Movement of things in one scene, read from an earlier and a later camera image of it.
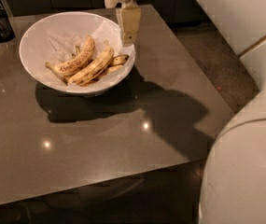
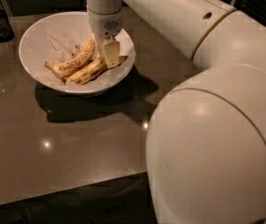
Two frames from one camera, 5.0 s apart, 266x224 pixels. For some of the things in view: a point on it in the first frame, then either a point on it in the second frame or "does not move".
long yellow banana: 90,70 does not move
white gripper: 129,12 -> 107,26
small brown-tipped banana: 119,60 does not move
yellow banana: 110,71 -> 91,76
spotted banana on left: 83,57 does not move
